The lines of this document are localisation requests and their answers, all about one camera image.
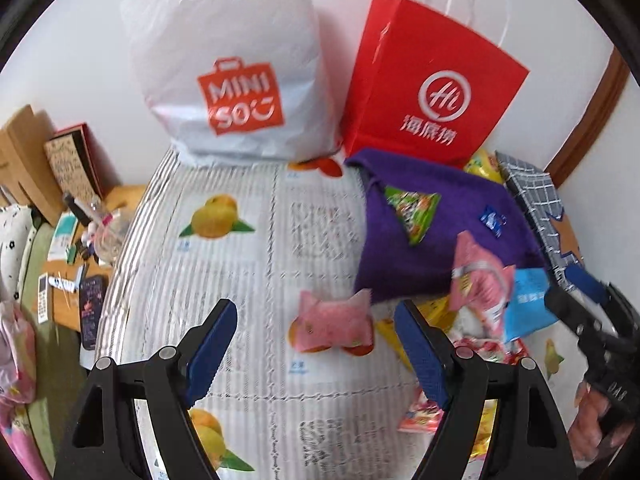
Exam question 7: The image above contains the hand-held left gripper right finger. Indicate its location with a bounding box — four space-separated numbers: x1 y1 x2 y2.
394 299 581 480

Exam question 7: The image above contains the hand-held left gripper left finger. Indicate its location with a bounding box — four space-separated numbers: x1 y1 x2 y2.
52 299 238 480

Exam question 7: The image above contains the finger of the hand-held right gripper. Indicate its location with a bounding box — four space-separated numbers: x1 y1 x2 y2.
545 285 608 341
566 264 638 331

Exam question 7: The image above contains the pink red-print snack packet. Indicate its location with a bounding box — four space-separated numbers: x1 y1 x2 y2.
447 230 516 336

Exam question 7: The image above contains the plain pink snack packet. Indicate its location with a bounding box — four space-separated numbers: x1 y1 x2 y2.
287 290 376 353

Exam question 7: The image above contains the person's right hand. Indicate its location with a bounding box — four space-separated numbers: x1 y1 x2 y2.
567 382 640 466

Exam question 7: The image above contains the blue tissue pack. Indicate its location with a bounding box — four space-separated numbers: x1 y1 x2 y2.
502 267 563 343

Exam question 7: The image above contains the pink strawberry snack packet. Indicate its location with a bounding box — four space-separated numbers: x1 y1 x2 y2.
397 390 446 433

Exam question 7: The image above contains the red white snack packet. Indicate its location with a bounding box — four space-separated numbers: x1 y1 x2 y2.
450 335 531 366

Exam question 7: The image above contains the purple towel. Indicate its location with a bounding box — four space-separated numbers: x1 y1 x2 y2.
345 147 551 306

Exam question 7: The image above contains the yellow blue snack packet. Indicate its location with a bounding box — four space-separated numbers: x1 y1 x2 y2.
465 395 501 461

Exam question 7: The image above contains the grey plaid star cloth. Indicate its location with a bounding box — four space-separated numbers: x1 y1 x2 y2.
495 150 586 271

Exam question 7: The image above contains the small blue candy packet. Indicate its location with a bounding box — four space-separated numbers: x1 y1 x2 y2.
477 205 508 233

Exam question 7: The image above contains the dark patterned phone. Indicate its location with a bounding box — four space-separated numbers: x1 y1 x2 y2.
79 275 110 351

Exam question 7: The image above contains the green triangular snack packet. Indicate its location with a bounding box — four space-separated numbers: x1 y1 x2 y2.
385 185 443 246

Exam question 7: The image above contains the wooden bedside table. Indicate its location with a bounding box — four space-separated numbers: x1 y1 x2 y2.
45 185 146 333

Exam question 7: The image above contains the green blanket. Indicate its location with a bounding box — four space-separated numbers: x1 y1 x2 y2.
20 225 86 480

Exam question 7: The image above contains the large yellow snack bag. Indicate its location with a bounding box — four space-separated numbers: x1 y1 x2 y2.
462 147 506 181

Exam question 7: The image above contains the white remote control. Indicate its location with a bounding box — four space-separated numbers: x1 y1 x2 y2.
37 272 53 321

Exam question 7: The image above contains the teal card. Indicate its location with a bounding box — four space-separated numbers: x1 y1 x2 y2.
47 212 78 261

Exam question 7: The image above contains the pink printed cloth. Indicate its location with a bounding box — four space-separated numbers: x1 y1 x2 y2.
0 300 38 480

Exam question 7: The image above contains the floral white cloth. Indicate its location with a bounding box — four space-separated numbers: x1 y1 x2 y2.
0 205 36 301

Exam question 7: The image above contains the red-edged gift box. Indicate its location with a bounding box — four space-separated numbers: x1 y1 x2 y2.
44 122 121 201

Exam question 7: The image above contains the red paper bag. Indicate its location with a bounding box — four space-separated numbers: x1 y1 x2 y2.
342 0 531 168

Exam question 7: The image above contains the white plastic shopping bag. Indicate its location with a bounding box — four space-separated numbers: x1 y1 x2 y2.
120 0 346 166

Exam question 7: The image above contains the brown wooden door frame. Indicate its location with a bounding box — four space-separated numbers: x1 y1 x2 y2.
542 45 631 186

